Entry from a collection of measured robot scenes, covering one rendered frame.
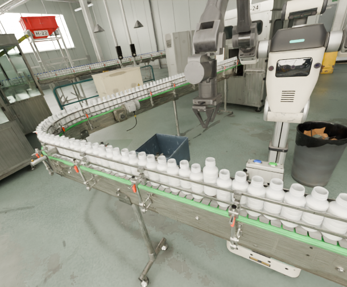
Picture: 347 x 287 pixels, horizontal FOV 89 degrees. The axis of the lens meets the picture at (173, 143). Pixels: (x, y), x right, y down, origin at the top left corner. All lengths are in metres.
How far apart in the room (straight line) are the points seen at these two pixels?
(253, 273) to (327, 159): 1.29
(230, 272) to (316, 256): 1.02
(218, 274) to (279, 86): 1.42
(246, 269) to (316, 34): 1.60
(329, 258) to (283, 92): 0.74
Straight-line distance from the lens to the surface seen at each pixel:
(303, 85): 1.13
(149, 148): 1.51
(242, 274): 1.78
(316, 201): 0.72
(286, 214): 0.75
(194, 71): 0.50
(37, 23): 7.37
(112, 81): 4.84
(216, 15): 0.60
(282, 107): 1.16
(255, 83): 4.32
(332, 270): 0.90
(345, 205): 0.72
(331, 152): 2.28
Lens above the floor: 1.62
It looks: 29 degrees down
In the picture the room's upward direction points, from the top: 9 degrees counter-clockwise
